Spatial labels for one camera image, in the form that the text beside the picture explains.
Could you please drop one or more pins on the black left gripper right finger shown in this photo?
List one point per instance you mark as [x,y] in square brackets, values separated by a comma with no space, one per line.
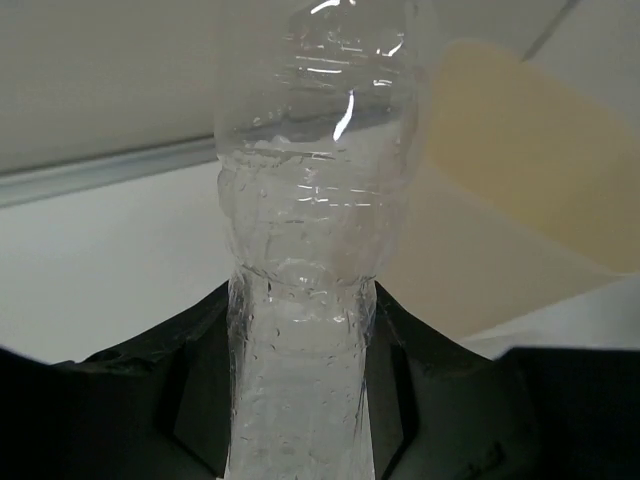
[440,411]

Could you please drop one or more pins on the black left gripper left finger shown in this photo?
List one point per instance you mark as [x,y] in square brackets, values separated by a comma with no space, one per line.
[156,406]

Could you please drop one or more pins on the clear bottle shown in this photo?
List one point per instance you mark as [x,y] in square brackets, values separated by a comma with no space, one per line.
[317,106]

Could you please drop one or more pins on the beige plastic bin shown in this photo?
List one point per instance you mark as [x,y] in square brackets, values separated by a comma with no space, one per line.
[526,194]

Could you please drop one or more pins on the aluminium frame rail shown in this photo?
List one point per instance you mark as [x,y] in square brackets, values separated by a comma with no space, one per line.
[29,186]

